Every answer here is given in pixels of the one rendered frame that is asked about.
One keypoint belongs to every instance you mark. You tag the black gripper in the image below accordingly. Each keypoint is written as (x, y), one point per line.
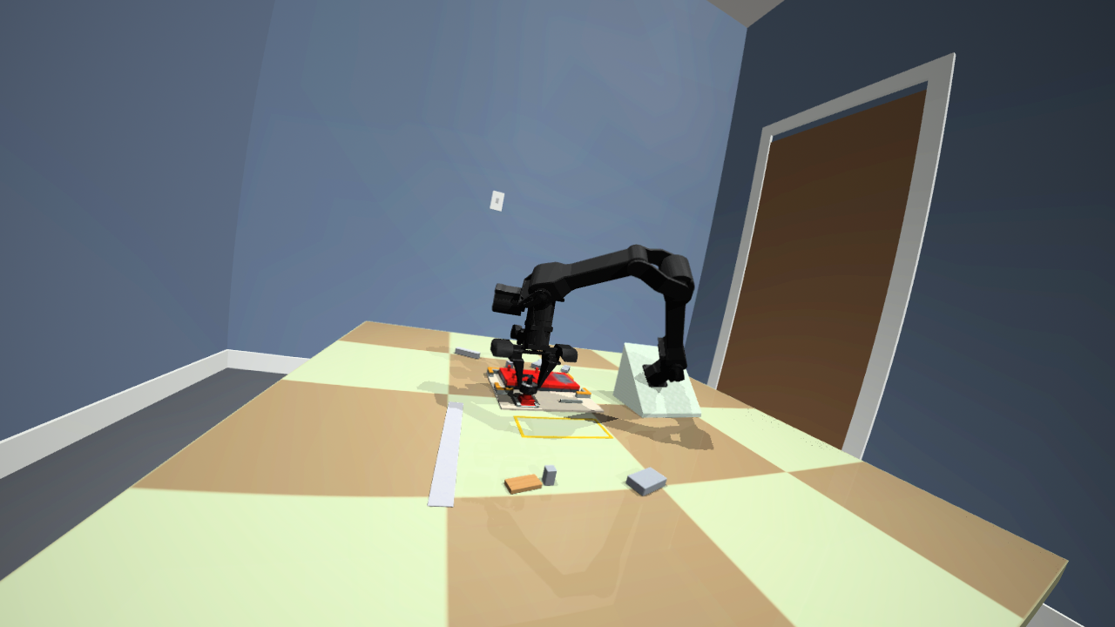
(536, 337)

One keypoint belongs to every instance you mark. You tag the orange-brown flat block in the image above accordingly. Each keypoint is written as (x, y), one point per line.
(522, 483)

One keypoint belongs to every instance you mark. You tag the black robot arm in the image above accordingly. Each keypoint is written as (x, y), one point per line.
(550, 282)

